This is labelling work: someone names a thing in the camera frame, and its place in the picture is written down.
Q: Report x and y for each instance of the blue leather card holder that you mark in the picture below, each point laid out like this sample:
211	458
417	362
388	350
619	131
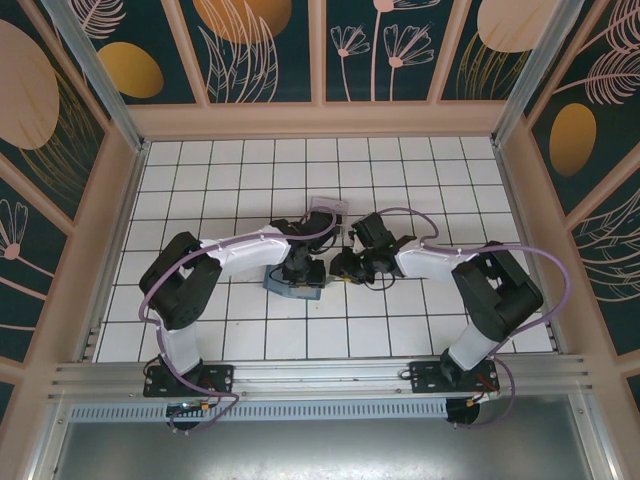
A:
272	285

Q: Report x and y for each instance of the pale pink plastic card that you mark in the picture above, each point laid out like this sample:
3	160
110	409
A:
330	205

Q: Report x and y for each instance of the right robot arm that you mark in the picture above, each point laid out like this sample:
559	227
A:
430	262

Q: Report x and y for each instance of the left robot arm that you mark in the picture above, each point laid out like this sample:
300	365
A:
245	250

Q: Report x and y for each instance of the small green circuit board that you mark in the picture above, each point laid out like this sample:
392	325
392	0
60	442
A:
190	407

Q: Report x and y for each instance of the grey metal sheet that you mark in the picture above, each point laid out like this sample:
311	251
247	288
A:
320	450

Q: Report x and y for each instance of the aluminium mounting rail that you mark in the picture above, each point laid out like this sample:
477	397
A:
320	372

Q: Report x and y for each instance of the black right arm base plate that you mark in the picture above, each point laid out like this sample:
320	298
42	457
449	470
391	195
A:
425	378

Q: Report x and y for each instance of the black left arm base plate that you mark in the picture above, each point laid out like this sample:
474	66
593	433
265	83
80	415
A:
220	378

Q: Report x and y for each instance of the aluminium frame post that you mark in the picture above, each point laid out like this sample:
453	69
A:
100	85
530	75

